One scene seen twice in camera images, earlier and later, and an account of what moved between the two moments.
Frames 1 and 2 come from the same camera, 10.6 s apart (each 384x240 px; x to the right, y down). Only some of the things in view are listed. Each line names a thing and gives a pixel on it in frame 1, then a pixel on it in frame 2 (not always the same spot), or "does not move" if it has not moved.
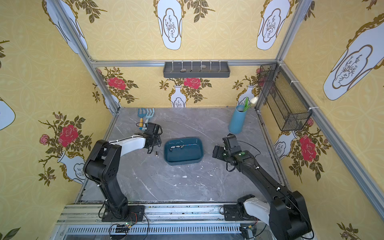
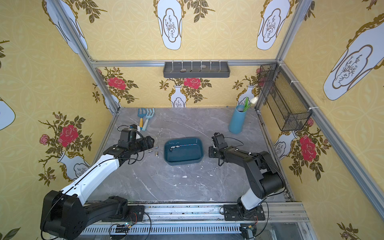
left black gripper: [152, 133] → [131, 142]
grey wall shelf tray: [196, 69] does not move
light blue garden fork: [147, 117] does not move
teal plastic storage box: [184, 150] does not move
